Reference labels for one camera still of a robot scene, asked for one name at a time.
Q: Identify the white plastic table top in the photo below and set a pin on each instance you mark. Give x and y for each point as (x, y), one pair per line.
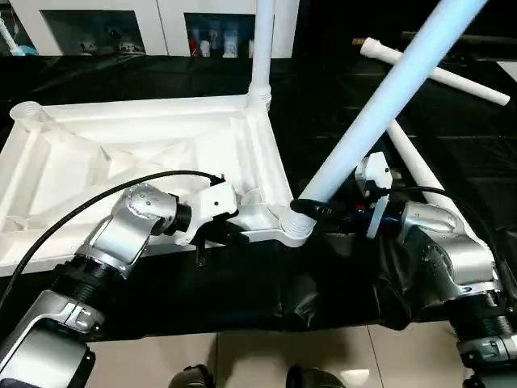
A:
(137, 145)

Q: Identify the white plastic table leg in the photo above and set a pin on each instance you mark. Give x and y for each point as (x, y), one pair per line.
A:
(388, 97)
(262, 40)
(452, 77)
(416, 162)

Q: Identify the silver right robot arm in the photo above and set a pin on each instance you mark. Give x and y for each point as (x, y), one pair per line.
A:
(452, 250)

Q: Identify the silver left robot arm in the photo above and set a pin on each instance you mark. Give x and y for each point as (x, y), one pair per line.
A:
(105, 259)

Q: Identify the black work mat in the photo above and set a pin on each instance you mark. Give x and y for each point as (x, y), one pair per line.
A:
(266, 291)

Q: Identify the small yellow tag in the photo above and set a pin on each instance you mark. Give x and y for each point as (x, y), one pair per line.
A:
(359, 41)

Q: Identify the white cabinet with glass doors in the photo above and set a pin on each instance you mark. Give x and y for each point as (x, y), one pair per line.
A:
(137, 20)

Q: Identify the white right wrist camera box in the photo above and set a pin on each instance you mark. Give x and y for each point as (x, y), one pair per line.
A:
(376, 174)

